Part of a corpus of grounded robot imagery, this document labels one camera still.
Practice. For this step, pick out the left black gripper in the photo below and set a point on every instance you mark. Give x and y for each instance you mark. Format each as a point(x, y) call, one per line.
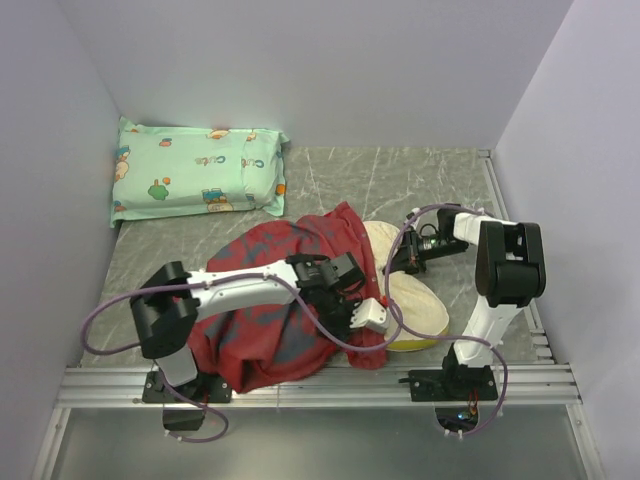
point(343, 327)

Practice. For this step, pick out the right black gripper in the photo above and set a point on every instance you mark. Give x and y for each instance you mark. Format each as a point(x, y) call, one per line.
point(405, 260)

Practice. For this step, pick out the cream yellow foam pillow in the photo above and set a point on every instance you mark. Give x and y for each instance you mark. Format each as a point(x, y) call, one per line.
point(422, 310)

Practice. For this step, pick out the red patterned pillowcase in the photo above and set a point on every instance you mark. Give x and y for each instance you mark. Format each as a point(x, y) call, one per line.
point(265, 345)

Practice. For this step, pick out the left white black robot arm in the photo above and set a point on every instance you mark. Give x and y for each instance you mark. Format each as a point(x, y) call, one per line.
point(173, 300)

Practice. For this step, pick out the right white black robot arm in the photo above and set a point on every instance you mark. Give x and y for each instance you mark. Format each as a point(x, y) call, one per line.
point(510, 272)

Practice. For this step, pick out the mint green cartoon pillow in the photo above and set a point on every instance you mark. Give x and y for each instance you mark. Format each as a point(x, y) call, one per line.
point(163, 172)

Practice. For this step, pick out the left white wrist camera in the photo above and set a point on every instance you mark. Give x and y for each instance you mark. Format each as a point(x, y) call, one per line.
point(371, 315)

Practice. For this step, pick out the aluminium front rail frame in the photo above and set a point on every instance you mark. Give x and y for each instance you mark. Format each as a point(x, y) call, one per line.
point(341, 387)

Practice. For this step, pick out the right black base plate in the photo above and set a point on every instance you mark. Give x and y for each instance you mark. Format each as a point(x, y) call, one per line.
point(467, 386)

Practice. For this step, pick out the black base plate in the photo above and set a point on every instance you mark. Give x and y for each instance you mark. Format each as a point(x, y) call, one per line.
point(185, 407)
point(467, 386)

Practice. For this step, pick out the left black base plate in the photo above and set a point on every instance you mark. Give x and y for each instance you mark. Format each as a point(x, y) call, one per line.
point(185, 407)

